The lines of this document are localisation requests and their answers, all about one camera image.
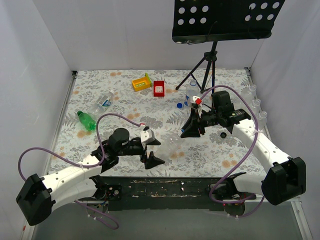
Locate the blue bottle cap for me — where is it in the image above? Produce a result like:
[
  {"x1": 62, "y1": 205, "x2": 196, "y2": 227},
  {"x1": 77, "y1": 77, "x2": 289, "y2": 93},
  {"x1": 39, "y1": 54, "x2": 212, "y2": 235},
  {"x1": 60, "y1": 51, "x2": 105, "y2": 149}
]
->
[{"x1": 176, "y1": 103, "x2": 183, "y2": 109}]

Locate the clear Pepsi bottle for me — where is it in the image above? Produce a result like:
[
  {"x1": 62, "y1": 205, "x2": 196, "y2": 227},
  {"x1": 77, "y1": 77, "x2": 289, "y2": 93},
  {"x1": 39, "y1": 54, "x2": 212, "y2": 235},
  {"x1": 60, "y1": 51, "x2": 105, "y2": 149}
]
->
[{"x1": 184, "y1": 79, "x2": 200, "y2": 107}]

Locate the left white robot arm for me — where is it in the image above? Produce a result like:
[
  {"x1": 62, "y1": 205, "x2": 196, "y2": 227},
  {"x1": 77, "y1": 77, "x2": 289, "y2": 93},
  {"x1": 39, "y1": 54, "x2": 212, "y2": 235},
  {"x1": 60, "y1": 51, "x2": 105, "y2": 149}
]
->
[{"x1": 16, "y1": 127, "x2": 164, "y2": 226}]

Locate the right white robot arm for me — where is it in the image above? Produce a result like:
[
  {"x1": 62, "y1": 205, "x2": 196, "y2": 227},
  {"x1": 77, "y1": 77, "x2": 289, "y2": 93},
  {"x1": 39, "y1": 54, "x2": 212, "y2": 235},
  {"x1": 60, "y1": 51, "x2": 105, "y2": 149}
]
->
[{"x1": 181, "y1": 90, "x2": 307, "y2": 206}]

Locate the black bottle cap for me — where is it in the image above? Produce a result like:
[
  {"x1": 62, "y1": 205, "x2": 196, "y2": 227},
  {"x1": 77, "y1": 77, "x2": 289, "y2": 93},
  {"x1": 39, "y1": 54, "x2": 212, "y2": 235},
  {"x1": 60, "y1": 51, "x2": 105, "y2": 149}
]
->
[{"x1": 220, "y1": 132, "x2": 227, "y2": 139}]

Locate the green plastic bottle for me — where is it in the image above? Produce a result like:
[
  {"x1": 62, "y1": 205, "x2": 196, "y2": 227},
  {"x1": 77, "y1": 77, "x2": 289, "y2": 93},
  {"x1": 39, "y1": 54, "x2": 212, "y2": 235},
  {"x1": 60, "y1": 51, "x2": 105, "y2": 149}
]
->
[{"x1": 77, "y1": 110, "x2": 97, "y2": 131}]

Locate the clear bottle blue label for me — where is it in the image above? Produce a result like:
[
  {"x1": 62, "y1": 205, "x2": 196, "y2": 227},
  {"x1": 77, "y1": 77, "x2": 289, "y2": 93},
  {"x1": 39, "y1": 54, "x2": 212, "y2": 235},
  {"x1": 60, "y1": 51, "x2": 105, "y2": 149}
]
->
[{"x1": 88, "y1": 90, "x2": 115, "y2": 119}]

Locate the floral tablecloth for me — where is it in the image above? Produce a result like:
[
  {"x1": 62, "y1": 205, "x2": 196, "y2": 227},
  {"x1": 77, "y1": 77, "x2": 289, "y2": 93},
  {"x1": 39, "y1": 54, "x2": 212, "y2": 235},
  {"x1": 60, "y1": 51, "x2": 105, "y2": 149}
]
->
[{"x1": 48, "y1": 70, "x2": 265, "y2": 177}]

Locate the red plastic box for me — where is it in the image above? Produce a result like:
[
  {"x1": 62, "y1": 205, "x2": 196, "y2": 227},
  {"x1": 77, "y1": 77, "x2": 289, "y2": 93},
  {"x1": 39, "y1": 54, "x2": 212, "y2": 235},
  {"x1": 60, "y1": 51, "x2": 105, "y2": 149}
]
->
[{"x1": 153, "y1": 80, "x2": 165, "y2": 97}]

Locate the yellow plastic box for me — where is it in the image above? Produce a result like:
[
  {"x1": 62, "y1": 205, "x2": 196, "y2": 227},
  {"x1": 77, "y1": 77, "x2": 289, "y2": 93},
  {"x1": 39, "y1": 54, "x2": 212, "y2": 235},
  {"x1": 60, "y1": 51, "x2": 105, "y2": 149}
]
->
[{"x1": 131, "y1": 73, "x2": 152, "y2": 92}]

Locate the black music stand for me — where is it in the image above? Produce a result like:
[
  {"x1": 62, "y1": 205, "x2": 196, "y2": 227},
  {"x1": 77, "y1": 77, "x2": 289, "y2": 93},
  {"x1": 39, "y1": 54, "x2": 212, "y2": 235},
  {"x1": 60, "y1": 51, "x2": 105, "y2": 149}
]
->
[{"x1": 172, "y1": 0, "x2": 284, "y2": 93}]

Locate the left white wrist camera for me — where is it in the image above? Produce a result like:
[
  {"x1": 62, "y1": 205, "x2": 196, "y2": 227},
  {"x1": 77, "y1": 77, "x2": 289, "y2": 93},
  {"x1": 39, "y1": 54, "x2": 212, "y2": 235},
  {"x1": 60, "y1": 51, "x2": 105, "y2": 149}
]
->
[{"x1": 139, "y1": 124, "x2": 155, "y2": 145}]

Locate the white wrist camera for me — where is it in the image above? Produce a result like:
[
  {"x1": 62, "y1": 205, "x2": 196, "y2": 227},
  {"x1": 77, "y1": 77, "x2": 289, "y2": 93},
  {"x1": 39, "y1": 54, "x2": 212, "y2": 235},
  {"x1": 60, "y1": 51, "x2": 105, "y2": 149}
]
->
[
  {"x1": 139, "y1": 124, "x2": 155, "y2": 145},
  {"x1": 188, "y1": 95, "x2": 203, "y2": 108}
]

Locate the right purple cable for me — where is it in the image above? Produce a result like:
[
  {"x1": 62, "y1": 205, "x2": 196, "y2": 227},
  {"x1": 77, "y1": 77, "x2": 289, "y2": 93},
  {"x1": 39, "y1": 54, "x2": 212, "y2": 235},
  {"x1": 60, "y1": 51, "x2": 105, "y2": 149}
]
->
[{"x1": 200, "y1": 85, "x2": 266, "y2": 218}]

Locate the purple cable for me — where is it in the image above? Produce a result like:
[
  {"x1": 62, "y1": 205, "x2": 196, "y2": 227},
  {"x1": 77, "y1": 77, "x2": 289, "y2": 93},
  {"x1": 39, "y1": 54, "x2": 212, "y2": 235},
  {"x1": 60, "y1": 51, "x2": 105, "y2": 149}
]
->
[
  {"x1": 200, "y1": 85, "x2": 266, "y2": 218},
  {"x1": 17, "y1": 113, "x2": 146, "y2": 230}
]

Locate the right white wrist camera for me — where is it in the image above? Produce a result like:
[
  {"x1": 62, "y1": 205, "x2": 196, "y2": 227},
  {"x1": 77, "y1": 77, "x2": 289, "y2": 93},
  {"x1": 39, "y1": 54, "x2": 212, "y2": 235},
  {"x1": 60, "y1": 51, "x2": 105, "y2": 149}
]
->
[{"x1": 188, "y1": 95, "x2": 203, "y2": 108}]

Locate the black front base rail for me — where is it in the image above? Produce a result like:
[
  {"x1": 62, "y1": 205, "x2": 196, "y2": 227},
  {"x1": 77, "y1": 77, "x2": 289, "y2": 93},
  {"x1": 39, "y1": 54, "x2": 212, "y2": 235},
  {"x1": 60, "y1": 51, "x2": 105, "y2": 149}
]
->
[{"x1": 74, "y1": 176, "x2": 251, "y2": 213}]

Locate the clear bottle by wall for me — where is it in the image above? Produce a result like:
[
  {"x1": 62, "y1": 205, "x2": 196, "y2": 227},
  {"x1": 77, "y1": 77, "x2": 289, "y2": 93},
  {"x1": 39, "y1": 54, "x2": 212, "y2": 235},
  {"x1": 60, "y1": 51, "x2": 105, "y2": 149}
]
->
[{"x1": 240, "y1": 84, "x2": 257, "y2": 103}]

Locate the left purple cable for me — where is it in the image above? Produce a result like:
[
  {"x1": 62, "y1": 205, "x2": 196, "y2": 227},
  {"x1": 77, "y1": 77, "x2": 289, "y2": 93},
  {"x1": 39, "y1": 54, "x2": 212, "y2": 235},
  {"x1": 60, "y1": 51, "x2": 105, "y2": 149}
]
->
[{"x1": 17, "y1": 113, "x2": 146, "y2": 230}]

